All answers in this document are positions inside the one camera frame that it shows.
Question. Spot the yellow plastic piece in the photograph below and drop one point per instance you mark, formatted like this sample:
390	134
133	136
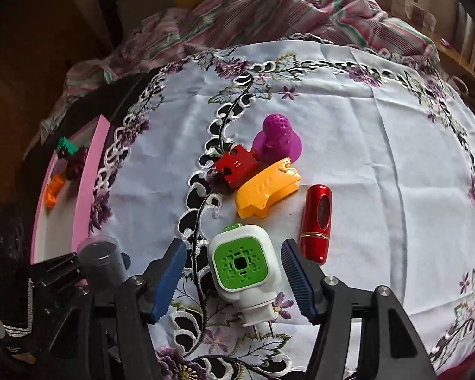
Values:
265	190

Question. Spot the wooden bedside table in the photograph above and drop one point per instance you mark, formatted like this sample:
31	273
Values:
459	61

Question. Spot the green plastic toy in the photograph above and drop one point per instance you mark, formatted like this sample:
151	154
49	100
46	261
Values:
66	145

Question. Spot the red plastic block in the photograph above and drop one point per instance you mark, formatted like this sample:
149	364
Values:
235	166

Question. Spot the grey cylindrical container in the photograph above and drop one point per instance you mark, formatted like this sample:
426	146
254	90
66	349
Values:
101	261

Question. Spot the orange plastic block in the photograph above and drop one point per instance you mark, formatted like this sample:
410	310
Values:
54	192

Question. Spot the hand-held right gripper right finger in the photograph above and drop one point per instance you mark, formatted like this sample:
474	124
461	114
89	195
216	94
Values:
299	281

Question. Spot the pink cardboard box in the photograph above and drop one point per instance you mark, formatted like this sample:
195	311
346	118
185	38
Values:
93	174

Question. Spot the pink green striped blanket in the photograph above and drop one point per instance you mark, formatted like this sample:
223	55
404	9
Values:
261	12

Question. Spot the purple carton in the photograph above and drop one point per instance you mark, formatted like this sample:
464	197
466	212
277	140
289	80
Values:
421	14

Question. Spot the red glossy tube case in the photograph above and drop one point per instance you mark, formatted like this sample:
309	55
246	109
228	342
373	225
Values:
316	225

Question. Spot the purple silicone brush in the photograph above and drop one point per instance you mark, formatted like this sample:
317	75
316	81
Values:
277	138

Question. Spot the white embroidered floral tablecloth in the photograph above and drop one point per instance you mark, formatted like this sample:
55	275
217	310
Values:
360	146

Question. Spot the dark brown pumpkin toy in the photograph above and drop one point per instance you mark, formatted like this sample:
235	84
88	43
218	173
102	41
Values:
75	162

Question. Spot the white green plug-in device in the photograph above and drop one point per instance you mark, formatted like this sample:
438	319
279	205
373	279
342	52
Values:
241	265

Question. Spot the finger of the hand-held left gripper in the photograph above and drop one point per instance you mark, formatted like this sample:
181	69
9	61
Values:
55	271
126	262

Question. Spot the person's left hand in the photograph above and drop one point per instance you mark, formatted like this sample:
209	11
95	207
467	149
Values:
8	265

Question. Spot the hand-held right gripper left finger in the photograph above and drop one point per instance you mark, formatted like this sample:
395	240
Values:
169	281

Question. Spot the small purple item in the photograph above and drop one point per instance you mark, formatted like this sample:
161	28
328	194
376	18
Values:
446	43

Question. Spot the black rolled mat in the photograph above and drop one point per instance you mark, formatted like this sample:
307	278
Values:
111	12

